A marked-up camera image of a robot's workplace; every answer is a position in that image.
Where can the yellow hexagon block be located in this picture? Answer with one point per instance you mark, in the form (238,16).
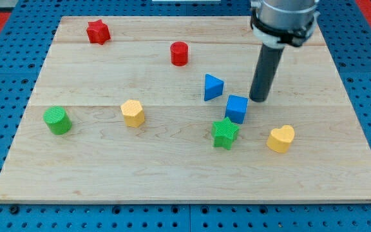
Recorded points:
(133,113)

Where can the wooden board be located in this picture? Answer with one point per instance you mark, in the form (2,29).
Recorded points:
(170,158)

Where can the blue triangle block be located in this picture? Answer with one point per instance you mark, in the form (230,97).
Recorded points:
(213,87)

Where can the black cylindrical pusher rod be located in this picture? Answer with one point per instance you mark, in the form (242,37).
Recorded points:
(268,61)

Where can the green cylinder block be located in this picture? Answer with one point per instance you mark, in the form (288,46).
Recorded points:
(57,120)

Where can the red star block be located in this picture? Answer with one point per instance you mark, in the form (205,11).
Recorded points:
(98,32)

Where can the red cylinder block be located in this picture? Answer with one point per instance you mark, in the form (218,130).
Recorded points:
(179,53)

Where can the yellow heart block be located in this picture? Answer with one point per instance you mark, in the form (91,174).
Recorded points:
(280,139)

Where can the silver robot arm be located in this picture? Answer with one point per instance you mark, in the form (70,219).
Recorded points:
(278,23)

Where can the green star block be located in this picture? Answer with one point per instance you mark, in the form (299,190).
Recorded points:
(224,133)

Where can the blue cube block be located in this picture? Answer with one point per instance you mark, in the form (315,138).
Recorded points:
(236,108)

